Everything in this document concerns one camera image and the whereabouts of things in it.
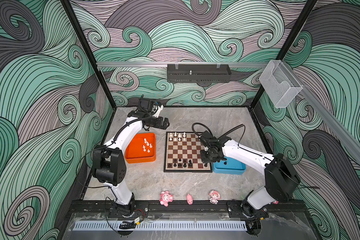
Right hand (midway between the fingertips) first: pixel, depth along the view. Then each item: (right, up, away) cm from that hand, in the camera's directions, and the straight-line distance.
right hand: (204, 159), depth 85 cm
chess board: (-13, +2, +7) cm, 15 cm away
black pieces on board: (-15, -3, +1) cm, 15 cm away
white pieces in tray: (-36, +7, +11) cm, 38 cm away
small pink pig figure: (-10, -18, -10) cm, 22 cm away
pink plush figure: (-22, -16, -11) cm, 29 cm away
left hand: (-25, +22, +3) cm, 33 cm away
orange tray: (-39, +4, +10) cm, 41 cm away
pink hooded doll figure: (+3, -16, -11) cm, 19 cm away
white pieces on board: (-14, +13, +14) cm, 24 cm away
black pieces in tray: (+13, -3, +3) cm, 14 cm away
